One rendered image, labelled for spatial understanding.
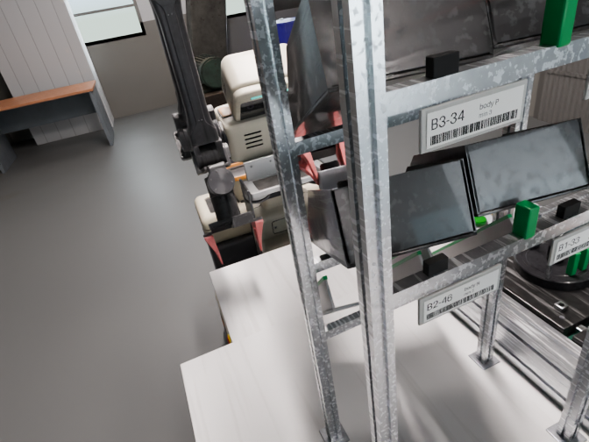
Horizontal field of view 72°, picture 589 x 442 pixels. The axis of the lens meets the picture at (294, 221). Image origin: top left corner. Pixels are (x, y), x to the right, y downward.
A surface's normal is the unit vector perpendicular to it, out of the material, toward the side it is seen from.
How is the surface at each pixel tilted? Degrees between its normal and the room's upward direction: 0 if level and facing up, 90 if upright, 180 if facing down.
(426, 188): 65
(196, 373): 0
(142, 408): 0
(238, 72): 42
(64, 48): 90
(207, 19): 90
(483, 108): 90
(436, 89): 90
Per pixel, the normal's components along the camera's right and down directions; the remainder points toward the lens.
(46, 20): 0.35, 0.44
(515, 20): 0.13, 0.07
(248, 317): -0.15, -0.84
